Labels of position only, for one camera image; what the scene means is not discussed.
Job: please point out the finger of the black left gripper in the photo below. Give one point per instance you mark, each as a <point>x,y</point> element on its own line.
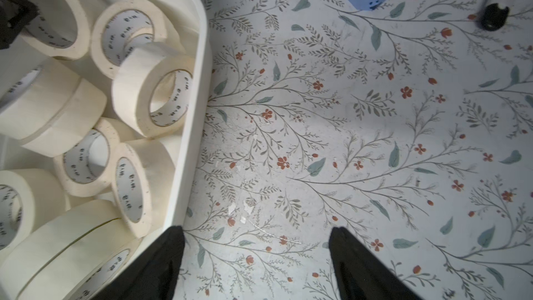
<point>15,15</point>

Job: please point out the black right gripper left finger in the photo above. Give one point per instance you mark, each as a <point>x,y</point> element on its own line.
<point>154,274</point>

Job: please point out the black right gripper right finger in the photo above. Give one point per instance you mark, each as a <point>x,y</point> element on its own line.
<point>359,274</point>

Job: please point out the cream masking tape roll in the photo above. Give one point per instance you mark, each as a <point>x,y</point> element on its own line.
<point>29,199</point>
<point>63,28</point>
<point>84,170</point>
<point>50,109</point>
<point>142,177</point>
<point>125,25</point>
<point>71,257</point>
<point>134,86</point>

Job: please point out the white plastic storage box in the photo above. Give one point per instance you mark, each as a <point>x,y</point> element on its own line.
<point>110,94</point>

